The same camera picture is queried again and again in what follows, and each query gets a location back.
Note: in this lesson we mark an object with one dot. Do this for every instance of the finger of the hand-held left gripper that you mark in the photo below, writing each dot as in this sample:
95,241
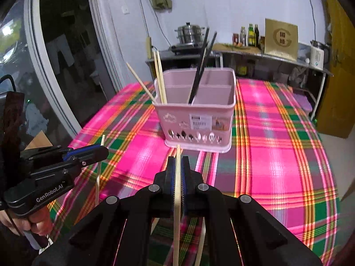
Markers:
77,153
94,155

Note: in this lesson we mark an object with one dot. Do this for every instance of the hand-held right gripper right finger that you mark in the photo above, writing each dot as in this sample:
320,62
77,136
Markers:
183,183

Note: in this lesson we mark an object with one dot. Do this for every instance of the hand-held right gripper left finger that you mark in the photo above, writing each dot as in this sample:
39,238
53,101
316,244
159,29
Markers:
172,180

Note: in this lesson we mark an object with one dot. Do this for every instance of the pink plastic utensil basket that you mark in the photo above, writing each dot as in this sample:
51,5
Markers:
199,110

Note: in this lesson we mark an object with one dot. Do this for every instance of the black chopstick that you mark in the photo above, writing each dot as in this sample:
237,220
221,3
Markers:
210,47
201,58

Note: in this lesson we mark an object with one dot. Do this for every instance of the person's left hand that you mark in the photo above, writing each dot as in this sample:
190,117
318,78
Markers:
41,223

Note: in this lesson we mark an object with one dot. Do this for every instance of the brown cardboard piece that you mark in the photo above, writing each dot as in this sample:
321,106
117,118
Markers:
38,140

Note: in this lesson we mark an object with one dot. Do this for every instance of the pink green plaid cloth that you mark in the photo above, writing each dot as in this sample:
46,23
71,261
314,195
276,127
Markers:
277,158

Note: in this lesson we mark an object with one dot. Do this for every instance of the yellowed power strip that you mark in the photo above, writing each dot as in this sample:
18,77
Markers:
149,47

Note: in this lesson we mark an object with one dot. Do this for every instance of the metal shelf with stove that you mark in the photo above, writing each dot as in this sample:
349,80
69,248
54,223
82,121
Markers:
166,56

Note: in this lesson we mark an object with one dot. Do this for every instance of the yellow jar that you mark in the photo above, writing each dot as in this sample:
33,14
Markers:
243,70

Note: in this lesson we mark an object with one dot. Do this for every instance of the black induction cooker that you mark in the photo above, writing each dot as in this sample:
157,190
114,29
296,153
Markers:
183,48

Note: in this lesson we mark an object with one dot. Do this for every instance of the purple storage box lid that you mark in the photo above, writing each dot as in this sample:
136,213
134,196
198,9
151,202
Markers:
302,101

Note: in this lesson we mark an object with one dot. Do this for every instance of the stainless steel steamer pot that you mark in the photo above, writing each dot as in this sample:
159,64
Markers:
188,33

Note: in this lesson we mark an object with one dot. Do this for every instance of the wooden cutting board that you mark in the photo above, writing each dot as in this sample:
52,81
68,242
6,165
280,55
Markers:
249,49

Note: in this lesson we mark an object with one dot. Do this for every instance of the red sauce jar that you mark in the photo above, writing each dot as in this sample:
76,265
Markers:
235,38

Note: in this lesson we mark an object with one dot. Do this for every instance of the clear plastic bottle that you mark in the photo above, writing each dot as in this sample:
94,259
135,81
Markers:
243,37

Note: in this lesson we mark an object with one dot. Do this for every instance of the green yellow oil bottle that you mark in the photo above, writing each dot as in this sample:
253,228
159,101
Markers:
251,37

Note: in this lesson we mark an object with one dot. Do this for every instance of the dark glass bottle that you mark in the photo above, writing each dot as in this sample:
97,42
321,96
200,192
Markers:
257,37

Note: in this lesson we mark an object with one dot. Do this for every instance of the metal shelf with cutting board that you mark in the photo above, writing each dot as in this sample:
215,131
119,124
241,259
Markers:
305,65

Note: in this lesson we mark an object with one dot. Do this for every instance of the gold cardboard box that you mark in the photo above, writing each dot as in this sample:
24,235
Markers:
281,37

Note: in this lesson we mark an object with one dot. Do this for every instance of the white electric kettle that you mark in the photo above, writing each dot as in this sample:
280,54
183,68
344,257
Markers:
316,56

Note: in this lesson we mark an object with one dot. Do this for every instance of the yellow wooden door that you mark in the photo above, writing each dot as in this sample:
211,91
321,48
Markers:
341,88

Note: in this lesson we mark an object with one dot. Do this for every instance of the white window frame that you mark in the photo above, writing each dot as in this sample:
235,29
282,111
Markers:
97,47

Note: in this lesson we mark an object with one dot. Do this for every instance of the white wall switch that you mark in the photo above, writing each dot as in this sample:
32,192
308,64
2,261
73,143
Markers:
126,9

